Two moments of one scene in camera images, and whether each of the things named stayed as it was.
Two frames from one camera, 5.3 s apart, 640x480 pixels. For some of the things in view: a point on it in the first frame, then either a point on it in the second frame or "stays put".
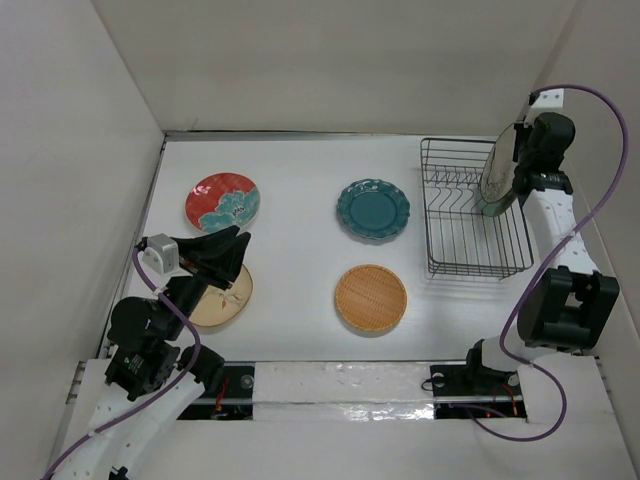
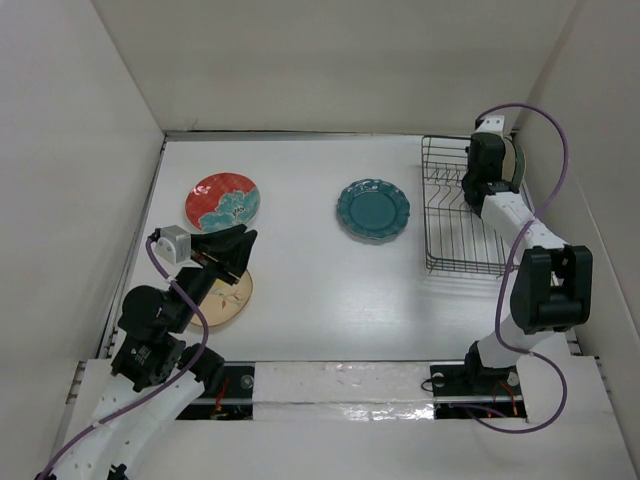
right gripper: x=524 y=129 to x=503 y=158
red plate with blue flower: x=222 y=202 stays put
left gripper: x=224 y=264 stays put
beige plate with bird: x=217 y=306 stays put
